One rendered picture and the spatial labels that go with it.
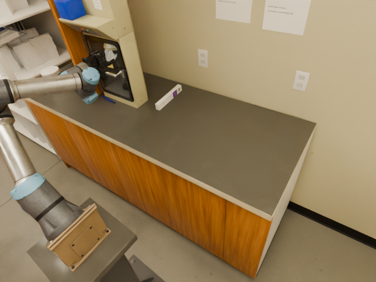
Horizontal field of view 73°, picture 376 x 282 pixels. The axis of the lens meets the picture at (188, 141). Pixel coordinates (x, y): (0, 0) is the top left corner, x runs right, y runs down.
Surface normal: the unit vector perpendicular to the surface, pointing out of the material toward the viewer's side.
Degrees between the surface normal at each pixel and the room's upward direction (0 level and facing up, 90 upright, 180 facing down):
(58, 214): 24
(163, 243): 0
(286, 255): 0
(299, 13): 90
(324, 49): 90
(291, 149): 0
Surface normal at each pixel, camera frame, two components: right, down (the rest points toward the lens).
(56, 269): -0.07, -0.72
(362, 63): -0.56, 0.61
